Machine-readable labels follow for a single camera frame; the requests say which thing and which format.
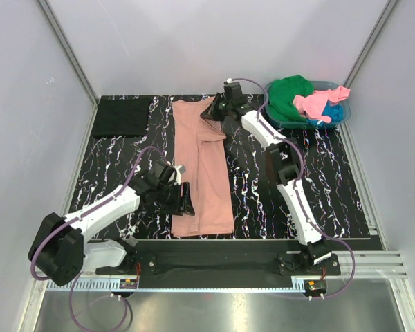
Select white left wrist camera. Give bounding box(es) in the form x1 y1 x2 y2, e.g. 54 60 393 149
174 165 186 183

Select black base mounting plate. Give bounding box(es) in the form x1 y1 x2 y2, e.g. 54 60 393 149
96 239 341 291

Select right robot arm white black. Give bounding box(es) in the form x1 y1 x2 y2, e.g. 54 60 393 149
201 93 332 274

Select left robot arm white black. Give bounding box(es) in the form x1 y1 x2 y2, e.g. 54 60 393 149
28 160 195 286

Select blue plastic laundry basket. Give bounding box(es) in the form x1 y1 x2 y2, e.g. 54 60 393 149
266 75 350 129

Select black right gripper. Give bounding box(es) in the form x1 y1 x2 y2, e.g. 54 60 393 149
200 93 232 123

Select bright pink t shirt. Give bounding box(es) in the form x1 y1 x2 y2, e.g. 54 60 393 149
293 86 351 123

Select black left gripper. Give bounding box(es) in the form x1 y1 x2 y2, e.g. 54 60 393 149
156 181 194 216

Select blue t shirt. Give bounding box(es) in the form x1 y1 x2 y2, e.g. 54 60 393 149
307 102 344 127

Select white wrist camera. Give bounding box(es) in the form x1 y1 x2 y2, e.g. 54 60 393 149
174 165 186 183
223 79 243 100

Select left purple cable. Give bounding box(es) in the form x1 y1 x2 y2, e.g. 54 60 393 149
30 145 176 331

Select folded black t shirt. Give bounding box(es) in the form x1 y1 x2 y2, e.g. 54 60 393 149
91 96 153 138

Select orange connector box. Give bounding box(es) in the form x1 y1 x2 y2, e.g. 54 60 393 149
120 279 138 289
306 280 327 291

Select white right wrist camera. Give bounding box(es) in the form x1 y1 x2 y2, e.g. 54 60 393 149
223 79 243 100

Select right orange connector box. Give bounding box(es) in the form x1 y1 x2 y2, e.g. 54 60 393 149
306 280 327 291

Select green t shirt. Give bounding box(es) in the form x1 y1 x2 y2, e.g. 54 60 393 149
268 75 314 122

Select left orange connector box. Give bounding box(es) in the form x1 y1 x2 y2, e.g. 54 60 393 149
120 279 138 289

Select dusty pink t shirt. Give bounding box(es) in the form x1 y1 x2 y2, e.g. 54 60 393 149
171 97 234 237

